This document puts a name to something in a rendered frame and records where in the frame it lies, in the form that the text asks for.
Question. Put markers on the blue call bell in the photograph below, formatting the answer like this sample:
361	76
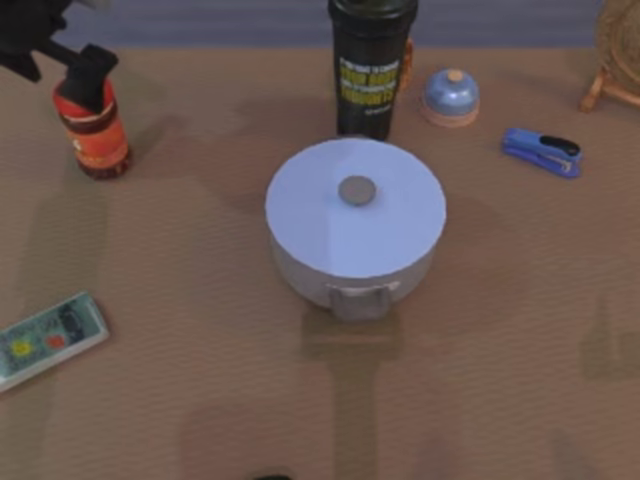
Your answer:
451	97

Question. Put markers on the woven fan on wooden stand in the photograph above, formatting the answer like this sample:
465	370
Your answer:
617	55

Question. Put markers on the black shaker bottle yellow print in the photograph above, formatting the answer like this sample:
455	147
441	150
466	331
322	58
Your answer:
367	70

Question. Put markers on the red orange snack canister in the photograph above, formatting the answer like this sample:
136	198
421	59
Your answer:
97	142

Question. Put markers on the blue black stapler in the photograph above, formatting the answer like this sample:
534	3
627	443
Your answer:
542	151

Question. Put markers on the grey remote control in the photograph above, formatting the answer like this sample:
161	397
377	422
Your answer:
47	340

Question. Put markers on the white pot with lid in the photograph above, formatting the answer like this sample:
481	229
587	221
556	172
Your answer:
350	230

